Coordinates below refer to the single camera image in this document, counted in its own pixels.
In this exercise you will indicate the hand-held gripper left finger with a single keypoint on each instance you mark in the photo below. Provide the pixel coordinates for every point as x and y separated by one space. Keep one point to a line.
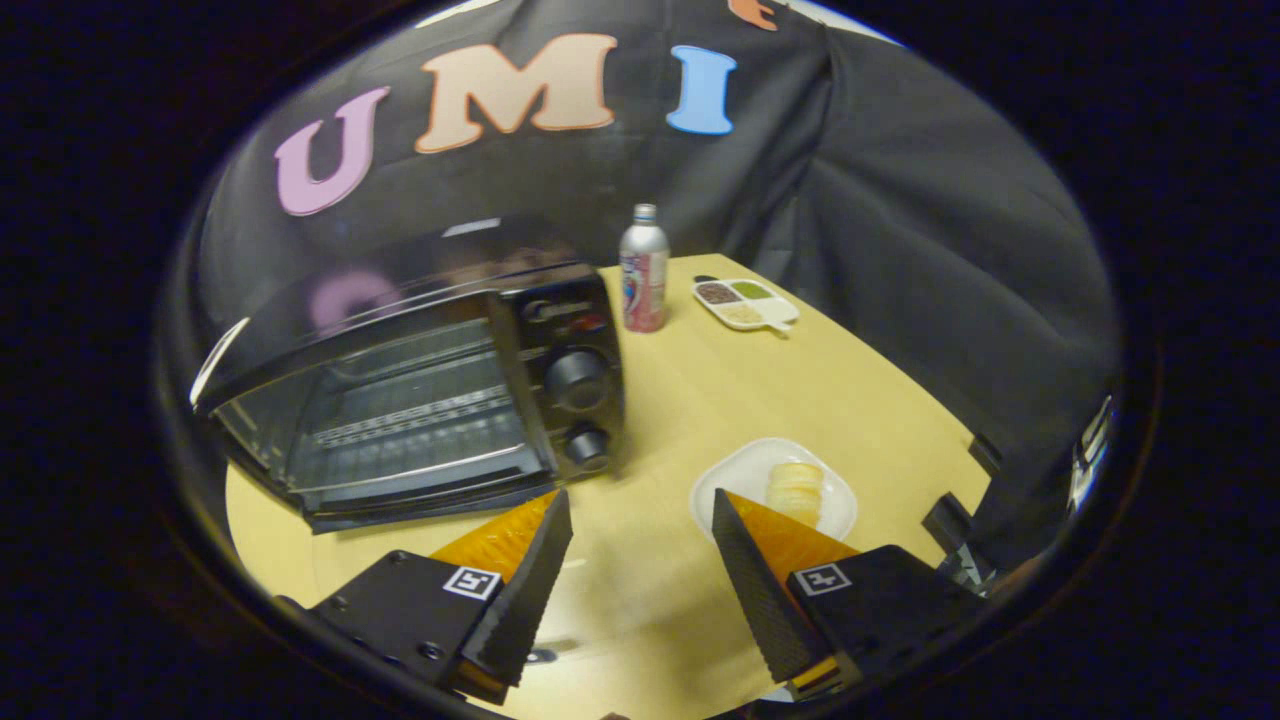
525 595

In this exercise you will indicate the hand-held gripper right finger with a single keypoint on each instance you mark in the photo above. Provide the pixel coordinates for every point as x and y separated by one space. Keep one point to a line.
760 600

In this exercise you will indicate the black toaster oven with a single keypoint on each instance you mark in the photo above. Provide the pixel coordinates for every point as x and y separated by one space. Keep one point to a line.
420 400

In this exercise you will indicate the white divided snack tray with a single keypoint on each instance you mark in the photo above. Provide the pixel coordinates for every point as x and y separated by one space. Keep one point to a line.
745 303

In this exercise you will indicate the ridged bread roll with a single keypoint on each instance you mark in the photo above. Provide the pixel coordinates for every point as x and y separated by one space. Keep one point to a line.
795 490

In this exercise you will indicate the white square plate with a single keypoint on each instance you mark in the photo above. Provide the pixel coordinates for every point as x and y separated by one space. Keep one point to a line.
735 480

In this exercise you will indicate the black table edge clamp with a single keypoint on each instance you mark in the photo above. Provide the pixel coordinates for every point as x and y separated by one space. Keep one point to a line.
945 522
985 455

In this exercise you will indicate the silver drink bottle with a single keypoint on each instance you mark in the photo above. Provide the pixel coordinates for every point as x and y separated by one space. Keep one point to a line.
645 280

